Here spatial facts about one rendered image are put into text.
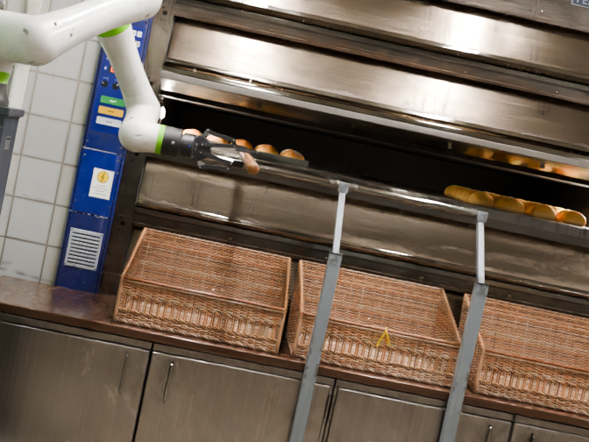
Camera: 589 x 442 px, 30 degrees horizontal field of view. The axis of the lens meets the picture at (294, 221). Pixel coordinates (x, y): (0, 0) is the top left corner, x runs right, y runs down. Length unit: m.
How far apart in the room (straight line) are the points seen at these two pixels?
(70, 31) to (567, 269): 2.15
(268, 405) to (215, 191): 0.88
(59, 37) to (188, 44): 1.19
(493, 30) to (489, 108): 0.29
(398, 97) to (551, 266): 0.86
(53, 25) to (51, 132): 1.20
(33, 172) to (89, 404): 0.95
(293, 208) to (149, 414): 0.97
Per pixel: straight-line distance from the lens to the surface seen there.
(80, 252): 4.08
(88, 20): 3.04
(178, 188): 4.06
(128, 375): 3.61
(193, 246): 4.03
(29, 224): 4.14
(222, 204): 4.05
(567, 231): 4.24
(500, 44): 4.17
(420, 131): 3.95
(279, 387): 3.60
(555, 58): 4.21
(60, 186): 4.11
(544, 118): 4.21
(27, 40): 2.92
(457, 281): 4.17
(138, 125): 3.41
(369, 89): 4.07
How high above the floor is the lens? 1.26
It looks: 4 degrees down
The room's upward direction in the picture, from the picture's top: 12 degrees clockwise
